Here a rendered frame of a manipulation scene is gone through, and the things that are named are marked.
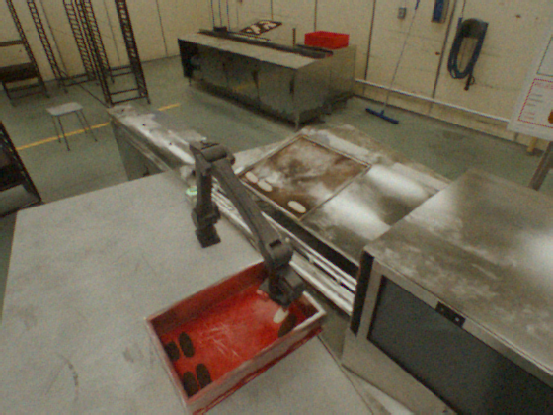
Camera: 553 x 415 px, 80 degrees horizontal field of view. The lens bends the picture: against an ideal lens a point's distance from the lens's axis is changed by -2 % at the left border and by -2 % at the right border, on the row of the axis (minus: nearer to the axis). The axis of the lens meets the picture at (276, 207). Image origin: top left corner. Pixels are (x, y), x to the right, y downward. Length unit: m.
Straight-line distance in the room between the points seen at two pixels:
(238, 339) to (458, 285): 0.70
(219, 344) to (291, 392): 0.27
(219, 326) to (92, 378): 0.40
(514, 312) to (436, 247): 0.18
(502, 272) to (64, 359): 1.23
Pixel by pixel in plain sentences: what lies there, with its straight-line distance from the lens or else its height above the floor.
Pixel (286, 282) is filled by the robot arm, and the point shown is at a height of 1.07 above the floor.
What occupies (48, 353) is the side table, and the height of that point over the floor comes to 0.82.
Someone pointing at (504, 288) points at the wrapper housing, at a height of 1.30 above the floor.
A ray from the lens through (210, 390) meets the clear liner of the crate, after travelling 0.99.
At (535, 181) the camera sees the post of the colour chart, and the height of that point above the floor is 1.11.
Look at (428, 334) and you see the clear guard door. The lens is 0.77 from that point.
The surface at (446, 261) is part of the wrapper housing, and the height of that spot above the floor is 1.30.
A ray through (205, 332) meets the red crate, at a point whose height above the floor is 0.82.
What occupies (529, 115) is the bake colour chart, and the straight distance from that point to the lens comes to 1.52.
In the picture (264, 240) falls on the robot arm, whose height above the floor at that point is 1.16.
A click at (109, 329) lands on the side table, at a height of 0.82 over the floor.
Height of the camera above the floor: 1.80
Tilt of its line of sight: 37 degrees down
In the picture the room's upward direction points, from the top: 2 degrees counter-clockwise
